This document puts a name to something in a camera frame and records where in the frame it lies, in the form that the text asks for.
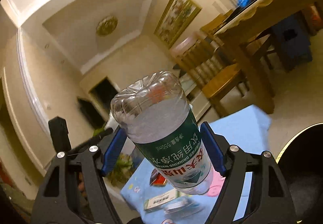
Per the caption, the clear plastic water bottle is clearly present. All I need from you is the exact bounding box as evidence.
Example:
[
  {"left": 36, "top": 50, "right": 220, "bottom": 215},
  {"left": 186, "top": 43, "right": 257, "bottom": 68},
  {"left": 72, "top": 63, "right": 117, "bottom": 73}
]
[{"left": 111, "top": 71, "right": 213, "bottom": 195}]

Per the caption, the black round trash bin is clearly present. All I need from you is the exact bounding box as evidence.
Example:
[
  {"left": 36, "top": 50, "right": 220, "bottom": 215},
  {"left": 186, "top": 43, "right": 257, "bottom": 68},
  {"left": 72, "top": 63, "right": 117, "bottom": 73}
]
[{"left": 276, "top": 123, "right": 322, "bottom": 223}]

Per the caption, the green white box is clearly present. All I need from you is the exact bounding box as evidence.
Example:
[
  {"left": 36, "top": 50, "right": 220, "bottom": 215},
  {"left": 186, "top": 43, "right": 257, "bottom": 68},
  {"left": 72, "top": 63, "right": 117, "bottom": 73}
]
[{"left": 144, "top": 188, "right": 187, "bottom": 212}]

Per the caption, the red small packet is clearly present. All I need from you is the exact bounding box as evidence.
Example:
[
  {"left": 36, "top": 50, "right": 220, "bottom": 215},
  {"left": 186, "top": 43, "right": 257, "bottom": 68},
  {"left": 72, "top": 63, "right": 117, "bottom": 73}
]
[{"left": 149, "top": 169, "right": 167, "bottom": 187}]

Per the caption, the round ceiling lamp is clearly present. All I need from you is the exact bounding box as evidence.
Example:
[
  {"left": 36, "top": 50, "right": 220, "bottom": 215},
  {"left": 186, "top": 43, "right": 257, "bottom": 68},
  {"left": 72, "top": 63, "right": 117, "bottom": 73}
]
[{"left": 96, "top": 16, "right": 118, "bottom": 37}]

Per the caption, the wooden dining table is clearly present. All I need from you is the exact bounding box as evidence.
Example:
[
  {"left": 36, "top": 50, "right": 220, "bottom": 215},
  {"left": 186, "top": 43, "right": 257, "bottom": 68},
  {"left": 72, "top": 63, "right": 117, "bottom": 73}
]
[{"left": 214, "top": 0, "right": 322, "bottom": 114}]

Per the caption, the light blue cartoon tablecloth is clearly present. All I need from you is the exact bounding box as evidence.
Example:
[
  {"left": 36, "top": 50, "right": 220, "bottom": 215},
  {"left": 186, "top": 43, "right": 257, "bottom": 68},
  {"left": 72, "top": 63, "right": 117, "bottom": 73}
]
[{"left": 119, "top": 104, "right": 273, "bottom": 224}]

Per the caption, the gold framed bird painting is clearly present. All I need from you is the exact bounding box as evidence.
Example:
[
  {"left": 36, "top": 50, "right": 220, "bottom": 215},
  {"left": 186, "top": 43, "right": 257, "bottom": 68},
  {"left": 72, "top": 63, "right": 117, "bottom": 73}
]
[{"left": 154, "top": 0, "right": 202, "bottom": 48}]

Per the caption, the wooden chair near table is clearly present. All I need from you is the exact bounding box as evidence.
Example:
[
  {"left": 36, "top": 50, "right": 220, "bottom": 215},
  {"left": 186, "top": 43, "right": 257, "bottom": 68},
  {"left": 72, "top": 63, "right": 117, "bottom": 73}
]
[{"left": 170, "top": 33, "right": 250, "bottom": 118}]

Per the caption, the blue plastic stool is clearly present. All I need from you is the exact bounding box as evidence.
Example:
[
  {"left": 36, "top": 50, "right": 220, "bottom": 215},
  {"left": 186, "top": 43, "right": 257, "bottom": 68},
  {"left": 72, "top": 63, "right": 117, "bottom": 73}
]
[{"left": 268, "top": 13, "right": 313, "bottom": 72}]

